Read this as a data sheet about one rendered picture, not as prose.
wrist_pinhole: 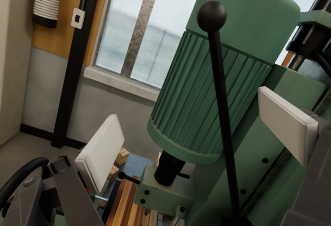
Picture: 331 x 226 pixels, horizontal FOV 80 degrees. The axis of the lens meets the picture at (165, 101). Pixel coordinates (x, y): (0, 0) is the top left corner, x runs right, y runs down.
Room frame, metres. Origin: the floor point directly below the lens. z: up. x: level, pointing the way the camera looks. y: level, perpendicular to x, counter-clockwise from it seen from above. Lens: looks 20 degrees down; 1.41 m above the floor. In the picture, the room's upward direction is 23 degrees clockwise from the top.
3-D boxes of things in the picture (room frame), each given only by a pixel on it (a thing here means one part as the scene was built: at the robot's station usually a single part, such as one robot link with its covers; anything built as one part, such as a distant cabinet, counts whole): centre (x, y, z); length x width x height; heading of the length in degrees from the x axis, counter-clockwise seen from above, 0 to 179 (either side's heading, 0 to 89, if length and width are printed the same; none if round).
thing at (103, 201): (0.38, 0.06, 0.95); 0.09 x 0.07 x 0.09; 5
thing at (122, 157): (0.61, 0.07, 0.92); 0.04 x 0.04 x 0.04; 64
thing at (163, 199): (0.40, -0.09, 1.03); 0.14 x 0.07 x 0.09; 95
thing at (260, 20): (0.40, -0.07, 1.35); 0.18 x 0.18 x 0.31
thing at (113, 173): (0.51, 0.08, 0.92); 0.04 x 0.03 x 0.04; 161
